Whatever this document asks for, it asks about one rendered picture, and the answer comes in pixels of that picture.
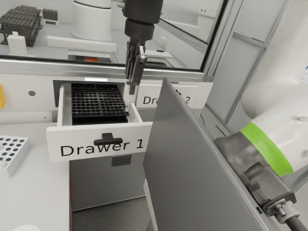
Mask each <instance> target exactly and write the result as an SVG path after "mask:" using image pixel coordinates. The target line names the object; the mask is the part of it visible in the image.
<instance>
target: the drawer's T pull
mask: <svg viewBox="0 0 308 231"><path fill-rule="evenodd" d="M122 142H123V140H122V138H113V135H112V133H103V134H102V139H98V140H94V142H93V143H94V145H95V146H100V145H110V144H120V143H122Z"/></svg>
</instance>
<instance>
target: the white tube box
mask: <svg viewBox="0 0 308 231"><path fill-rule="evenodd" d="M0 144H2V145H3V150H0V162H1V161H2V160H6V162H7V166H5V167H2V165H1V163H0V177H3V178H10V177H11V175H12V174H13V172H14V171H15V169H16V168H17V166H18V165H19V163H20V162H21V160H22V159H23V157H24V155H25V154H26V152H27V151H28V149H29V148H30V141H29V138H28V137H15V136H5V135H0Z"/></svg>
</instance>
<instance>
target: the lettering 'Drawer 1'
mask: <svg viewBox="0 0 308 231"><path fill-rule="evenodd" d="M138 141H140V145H139V147H137V148H143V147H141V143H142V139H140V140H138ZM126 144H128V143H124V149H123V150H125V146H126ZM129 144H130V143H129ZM115 145H119V146H118V147H121V145H120V144H114V145H113V147H112V149H113V150H114V151H118V150H120V149H117V150H116V149H114V148H118V147H115ZM63 147H69V148H71V153H70V154H66V155H64V154H63ZM88 147H92V149H87V150H86V151H85V152H86V153H87V154H90V153H94V147H93V146H87V147H86V148H88ZM103 147H104V148H105V151H106V152H107V151H108V149H109V147H110V145H109V146H108V148H107V149H106V147H105V145H103ZM103 147H102V149H101V150H100V147H99V146H98V149H99V152H102V150H103ZM80 148H83V147H80ZM80 148H79V147H78V148H77V154H79V149H80ZM88 150H92V152H90V153H88V152H87V151H88ZM73 152H74V149H73V147H71V146H61V156H68V155H71V154H73Z"/></svg>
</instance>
